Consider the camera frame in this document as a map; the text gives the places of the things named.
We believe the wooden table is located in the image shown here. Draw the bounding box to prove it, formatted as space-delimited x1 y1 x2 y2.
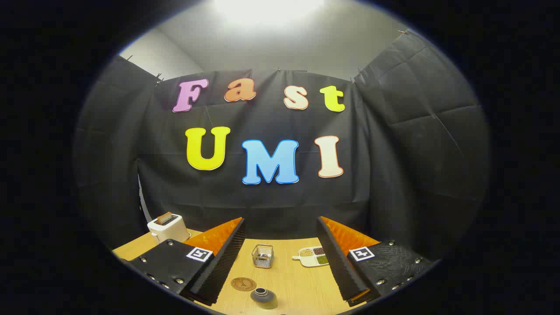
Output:
112 229 381 315

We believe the wire mesh basket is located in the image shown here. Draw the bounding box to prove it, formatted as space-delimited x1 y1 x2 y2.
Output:
252 244 274 269

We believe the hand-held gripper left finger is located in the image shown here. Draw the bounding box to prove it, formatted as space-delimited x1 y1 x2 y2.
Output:
117 217 246 306

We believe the silver juice bottle green label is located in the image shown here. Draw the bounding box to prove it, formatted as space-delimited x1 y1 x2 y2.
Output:
250 287 278 310

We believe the white divided dish with beans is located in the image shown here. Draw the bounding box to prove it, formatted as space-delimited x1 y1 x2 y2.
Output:
292 246 329 268

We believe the round wooden coaster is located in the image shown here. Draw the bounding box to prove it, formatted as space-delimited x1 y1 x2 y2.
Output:
231 277 257 292

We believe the white toaster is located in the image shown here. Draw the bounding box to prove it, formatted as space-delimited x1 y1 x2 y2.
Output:
147 213 192 244

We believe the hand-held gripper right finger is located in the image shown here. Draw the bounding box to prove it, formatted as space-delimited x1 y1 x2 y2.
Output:
317 216 441 307

